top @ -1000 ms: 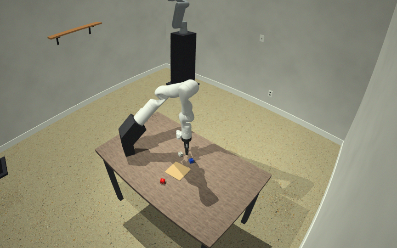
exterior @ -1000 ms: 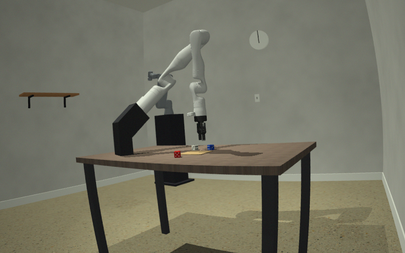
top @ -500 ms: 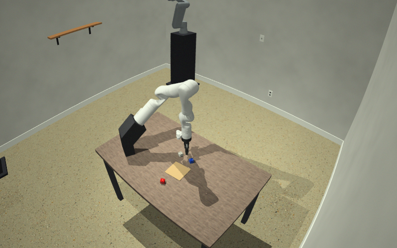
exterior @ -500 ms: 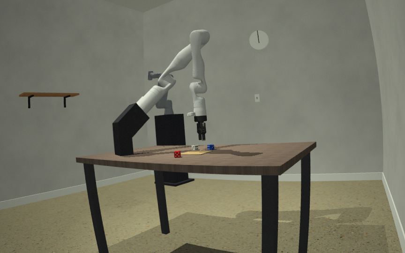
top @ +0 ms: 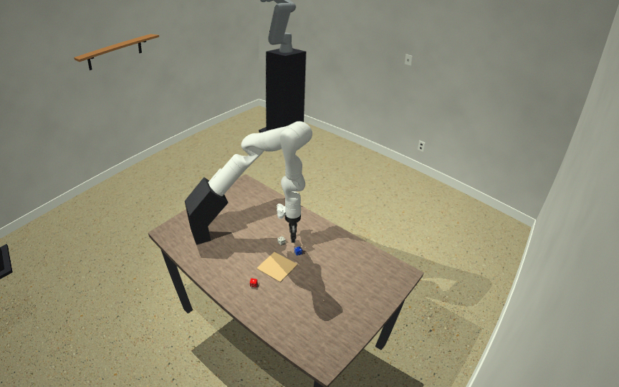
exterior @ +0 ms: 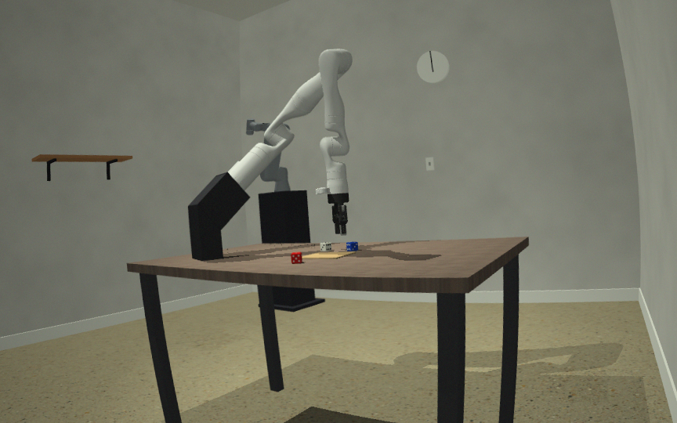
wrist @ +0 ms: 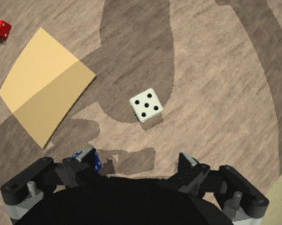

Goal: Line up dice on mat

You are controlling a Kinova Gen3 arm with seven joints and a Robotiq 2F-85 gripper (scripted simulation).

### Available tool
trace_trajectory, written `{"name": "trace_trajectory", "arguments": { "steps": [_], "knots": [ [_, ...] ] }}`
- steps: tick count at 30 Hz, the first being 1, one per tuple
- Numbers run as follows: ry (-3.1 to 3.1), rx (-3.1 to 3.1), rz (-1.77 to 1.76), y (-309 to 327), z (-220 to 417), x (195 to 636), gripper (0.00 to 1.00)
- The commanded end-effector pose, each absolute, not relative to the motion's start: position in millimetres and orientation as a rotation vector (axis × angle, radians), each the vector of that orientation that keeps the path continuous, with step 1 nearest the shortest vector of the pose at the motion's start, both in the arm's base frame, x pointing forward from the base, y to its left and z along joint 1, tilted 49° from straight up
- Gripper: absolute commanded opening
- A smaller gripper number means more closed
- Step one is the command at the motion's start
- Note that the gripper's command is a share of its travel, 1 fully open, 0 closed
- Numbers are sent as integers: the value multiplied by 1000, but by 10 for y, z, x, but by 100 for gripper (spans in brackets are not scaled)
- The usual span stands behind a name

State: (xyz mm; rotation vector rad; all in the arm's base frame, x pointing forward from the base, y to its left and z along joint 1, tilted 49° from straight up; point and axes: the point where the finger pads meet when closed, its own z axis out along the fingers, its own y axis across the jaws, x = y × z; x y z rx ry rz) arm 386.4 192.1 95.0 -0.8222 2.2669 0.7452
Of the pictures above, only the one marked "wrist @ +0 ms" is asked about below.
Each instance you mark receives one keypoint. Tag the red die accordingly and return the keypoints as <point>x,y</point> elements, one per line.
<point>4,29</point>

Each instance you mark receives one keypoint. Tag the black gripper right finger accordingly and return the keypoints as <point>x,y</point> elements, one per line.
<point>245,204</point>

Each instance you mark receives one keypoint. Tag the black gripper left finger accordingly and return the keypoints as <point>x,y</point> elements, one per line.
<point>23,191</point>

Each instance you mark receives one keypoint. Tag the pale yellow flat mat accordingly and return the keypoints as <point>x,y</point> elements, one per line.
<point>43,84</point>

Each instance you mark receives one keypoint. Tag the blue die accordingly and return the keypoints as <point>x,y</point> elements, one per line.
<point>98,163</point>

